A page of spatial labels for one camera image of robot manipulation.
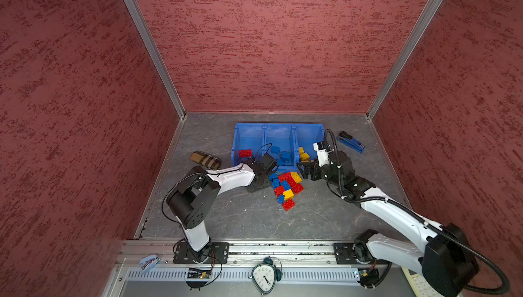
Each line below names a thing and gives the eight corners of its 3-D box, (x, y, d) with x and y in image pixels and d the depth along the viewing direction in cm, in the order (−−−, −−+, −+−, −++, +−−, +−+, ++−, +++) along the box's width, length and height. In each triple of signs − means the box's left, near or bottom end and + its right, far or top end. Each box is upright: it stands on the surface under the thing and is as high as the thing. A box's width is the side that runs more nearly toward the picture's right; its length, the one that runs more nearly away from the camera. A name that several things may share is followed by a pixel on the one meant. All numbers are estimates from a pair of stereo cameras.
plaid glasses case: (190, 162, 102) (187, 157, 99) (197, 153, 106) (194, 148, 103) (216, 172, 98) (214, 168, 95) (222, 163, 102) (221, 159, 99)
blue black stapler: (336, 139, 112) (337, 135, 109) (340, 134, 114) (342, 130, 111) (361, 155, 105) (364, 151, 102) (365, 149, 108) (368, 145, 105)
